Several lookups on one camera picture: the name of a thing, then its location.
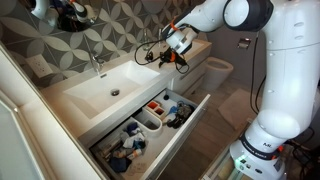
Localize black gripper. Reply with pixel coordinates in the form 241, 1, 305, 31
158, 46, 188, 68

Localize white curved drawer insert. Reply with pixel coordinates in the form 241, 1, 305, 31
132, 108, 164, 138

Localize white open vanity drawer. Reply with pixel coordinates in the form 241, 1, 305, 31
88, 87, 212, 180

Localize chrome sink faucet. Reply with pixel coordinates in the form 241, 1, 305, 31
88, 49, 106, 76
157, 27, 169, 48

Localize clear glass soap bottle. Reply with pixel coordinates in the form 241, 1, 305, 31
142, 28, 151, 52

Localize white toilet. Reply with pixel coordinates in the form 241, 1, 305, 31
200, 56, 235, 94

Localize cream two-compartment organizer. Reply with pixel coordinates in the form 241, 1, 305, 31
144, 99, 168, 122

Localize black tangled accessory bundle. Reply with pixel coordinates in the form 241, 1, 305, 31
165, 103, 196, 130

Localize chrome toilet paper holder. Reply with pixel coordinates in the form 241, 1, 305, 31
237, 37, 253, 51

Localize dark blue cloth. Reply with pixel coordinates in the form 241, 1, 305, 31
124, 121, 140, 136

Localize beige bath mat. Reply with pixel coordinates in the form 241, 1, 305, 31
217, 87, 264, 132

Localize white crumpled cloth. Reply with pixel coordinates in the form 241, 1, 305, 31
121, 131, 148, 149

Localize white and orange tube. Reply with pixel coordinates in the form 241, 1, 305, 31
126, 148, 144, 161

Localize grey cloth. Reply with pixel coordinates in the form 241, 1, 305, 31
111, 146, 134, 159

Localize round black framed mirror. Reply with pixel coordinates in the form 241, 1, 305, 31
16, 0, 101, 33

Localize white double sink countertop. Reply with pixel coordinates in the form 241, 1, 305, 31
39, 33, 213, 148

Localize navy folded cloth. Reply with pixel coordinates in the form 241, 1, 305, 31
109, 156, 133, 174

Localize robot mounting cart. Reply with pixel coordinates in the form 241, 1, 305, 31
199, 119, 254, 180

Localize orange velcro strap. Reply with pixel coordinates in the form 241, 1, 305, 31
169, 20, 179, 33
271, 144, 285, 161

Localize blue handled scissors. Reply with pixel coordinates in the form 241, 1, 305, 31
165, 101, 183, 117

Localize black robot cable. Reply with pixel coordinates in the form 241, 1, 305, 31
134, 31, 268, 116

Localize white wall outlet plate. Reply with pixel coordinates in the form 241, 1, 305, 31
25, 54, 54, 79

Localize white window frame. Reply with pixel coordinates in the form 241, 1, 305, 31
0, 41, 108, 180

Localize black floor cables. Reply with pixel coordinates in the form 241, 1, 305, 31
284, 129, 320, 180

